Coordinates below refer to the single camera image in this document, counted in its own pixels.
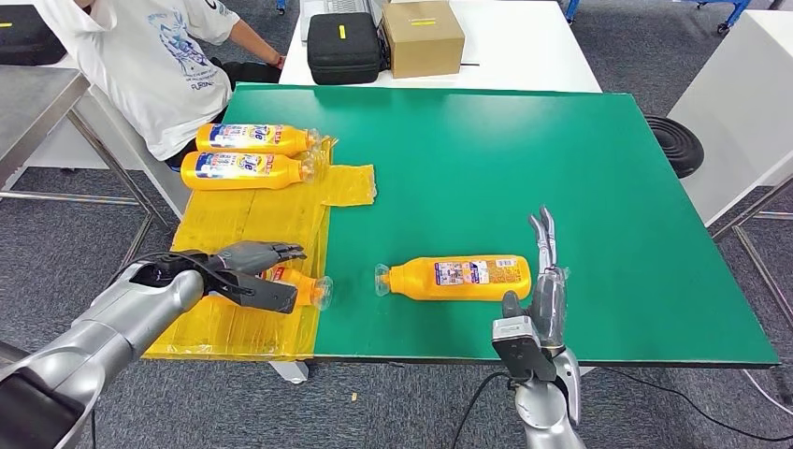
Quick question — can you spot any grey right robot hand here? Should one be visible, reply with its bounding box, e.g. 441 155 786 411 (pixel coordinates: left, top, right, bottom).
501 206 570 348

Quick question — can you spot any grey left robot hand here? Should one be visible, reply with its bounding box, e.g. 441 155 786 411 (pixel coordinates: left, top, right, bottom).
207 239 308 277

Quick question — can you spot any orange detergent bottle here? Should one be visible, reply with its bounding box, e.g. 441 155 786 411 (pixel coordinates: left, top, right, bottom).
180 152 317 192
374 254 533 303
195 123 322 157
260 266 334 311

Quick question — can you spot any yellow taped cardboard sheet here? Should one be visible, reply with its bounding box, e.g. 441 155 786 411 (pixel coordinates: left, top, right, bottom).
142 136 377 363

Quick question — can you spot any green work table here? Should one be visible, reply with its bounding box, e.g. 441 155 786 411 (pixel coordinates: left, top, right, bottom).
220 83 781 368

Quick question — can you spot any white desk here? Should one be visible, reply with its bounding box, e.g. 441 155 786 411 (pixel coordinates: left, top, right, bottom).
0 55 194 218

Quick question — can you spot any black ribbed round stool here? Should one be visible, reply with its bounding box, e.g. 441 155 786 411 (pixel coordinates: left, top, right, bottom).
645 114 706 180

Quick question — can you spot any person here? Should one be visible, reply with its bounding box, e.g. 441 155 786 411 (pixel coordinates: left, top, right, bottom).
34 0 286 171

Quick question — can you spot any black zip case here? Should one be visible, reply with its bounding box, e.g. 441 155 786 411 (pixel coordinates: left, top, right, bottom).
306 11 382 86
0 5 68 66

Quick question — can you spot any steel table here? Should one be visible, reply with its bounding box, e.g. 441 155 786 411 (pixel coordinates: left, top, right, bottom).
0 65 175 373

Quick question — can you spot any white side table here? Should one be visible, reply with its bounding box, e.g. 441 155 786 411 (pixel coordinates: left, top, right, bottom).
668 8 793 226

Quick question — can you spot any brown cardboard box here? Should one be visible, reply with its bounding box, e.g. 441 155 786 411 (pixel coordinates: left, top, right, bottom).
381 0 467 80

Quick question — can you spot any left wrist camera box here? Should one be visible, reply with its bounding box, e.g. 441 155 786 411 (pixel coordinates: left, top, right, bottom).
213 279 300 315

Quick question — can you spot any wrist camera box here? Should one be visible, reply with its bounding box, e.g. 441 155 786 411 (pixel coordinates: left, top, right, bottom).
213 279 300 315
492 315 559 383

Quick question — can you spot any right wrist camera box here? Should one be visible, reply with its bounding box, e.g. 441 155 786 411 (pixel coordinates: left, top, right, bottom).
492 315 559 383

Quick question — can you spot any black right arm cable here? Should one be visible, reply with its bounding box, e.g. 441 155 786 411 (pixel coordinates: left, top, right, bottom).
449 370 515 449

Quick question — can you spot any black floor cable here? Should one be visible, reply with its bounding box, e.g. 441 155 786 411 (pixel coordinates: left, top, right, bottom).
610 367 793 444

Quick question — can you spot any steel table frame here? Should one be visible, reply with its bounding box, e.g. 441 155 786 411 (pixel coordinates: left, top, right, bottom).
711 174 793 329

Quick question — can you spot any white floor cable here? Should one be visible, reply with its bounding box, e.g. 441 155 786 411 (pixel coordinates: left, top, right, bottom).
743 369 793 415

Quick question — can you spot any blue cart frame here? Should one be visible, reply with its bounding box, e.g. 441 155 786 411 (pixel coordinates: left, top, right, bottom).
562 0 751 32

